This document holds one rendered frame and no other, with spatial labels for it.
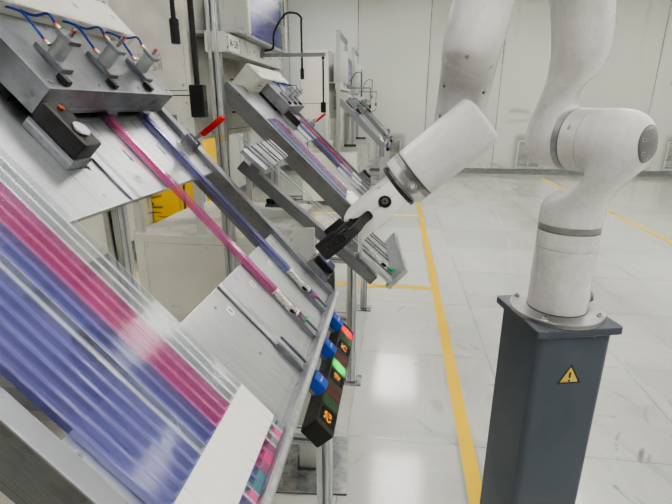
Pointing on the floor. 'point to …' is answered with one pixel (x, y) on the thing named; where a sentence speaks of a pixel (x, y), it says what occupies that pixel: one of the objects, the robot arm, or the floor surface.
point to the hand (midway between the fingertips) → (329, 241)
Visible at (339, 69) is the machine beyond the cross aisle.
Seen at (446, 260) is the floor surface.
